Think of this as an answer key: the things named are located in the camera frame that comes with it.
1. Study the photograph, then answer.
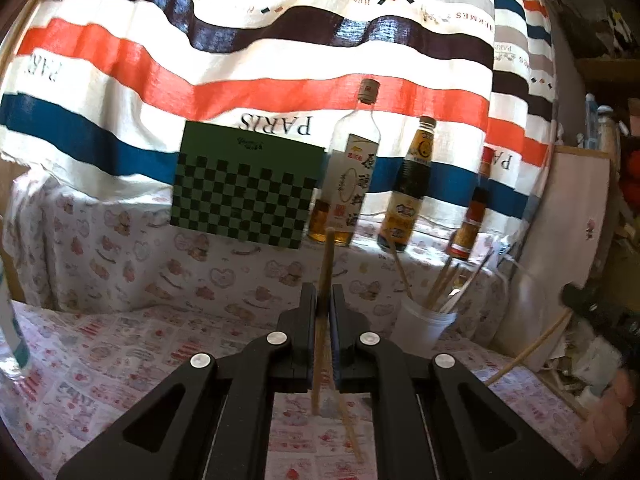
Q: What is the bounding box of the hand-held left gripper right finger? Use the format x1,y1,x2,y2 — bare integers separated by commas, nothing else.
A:
329,283,583,480

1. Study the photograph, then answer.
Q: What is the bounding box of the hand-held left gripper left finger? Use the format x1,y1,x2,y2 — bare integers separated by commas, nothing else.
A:
57,283,319,480

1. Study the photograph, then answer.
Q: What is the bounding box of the wooden chopstick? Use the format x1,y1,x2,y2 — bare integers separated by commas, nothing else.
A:
484,307,574,387
425,260,451,310
310,227,336,415
435,261,461,312
390,241,414,302
336,394,366,463

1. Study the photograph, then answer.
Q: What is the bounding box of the white plastic cup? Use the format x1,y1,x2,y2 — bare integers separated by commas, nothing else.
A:
391,296,459,361

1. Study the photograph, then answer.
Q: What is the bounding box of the dark grey chopstick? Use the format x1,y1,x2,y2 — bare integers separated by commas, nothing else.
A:
446,252,495,314

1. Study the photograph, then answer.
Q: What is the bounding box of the person's right hand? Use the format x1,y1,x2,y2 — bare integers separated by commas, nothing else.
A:
582,369,637,465

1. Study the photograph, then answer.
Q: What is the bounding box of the dark soy sauce bottle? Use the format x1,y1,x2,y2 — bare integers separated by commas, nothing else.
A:
376,115,439,254

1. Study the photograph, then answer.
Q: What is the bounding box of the clear cooking wine bottle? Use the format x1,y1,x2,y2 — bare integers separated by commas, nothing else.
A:
306,78,383,248

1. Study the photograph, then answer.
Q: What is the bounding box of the green checkered box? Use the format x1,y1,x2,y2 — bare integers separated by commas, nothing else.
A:
169,120,326,251

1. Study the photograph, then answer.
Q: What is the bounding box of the pink printed tablecloth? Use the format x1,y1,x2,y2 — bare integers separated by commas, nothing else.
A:
0,165,601,480

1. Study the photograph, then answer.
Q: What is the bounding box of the small red-capped sauce bottle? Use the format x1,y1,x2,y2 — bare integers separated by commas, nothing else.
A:
446,145,495,262

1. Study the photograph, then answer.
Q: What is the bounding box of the cluttered wooden shelf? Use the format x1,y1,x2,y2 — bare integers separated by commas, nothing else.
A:
570,5,640,246

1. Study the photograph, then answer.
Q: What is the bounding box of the striped curtain cloth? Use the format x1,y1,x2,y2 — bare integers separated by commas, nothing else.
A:
0,0,560,261

